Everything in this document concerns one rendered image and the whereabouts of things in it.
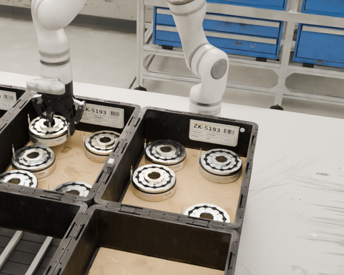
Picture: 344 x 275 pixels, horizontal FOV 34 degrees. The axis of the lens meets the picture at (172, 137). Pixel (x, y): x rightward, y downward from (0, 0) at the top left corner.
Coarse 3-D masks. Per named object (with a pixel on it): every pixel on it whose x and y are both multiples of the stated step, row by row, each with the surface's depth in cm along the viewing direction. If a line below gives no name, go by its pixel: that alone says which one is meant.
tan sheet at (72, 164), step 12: (84, 132) 150; (72, 144) 145; (60, 156) 140; (72, 156) 140; (84, 156) 140; (60, 168) 136; (72, 168) 136; (84, 168) 136; (96, 168) 137; (48, 180) 132; (60, 180) 132; (72, 180) 132; (84, 180) 132
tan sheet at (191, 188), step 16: (144, 160) 140; (192, 160) 141; (176, 176) 135; (192, 176) 135; (240, 176) 136; (128, 192) 129; (176, 192) 130; (192, 192) 130; (208, 192) 131; (224, 192) 131; (160, 208) 125; (176, 208) 125; (224, 208) 126
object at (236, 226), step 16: (144, 112) 140; (176, 112) 141; (256, 128) 136; (128, 144) 128; (112, 176) 118; (240, 192) 115; (128, 208) 110; (144, 208) 110; (240, 208) 111; (224, 224) 107; (240, 224) 107
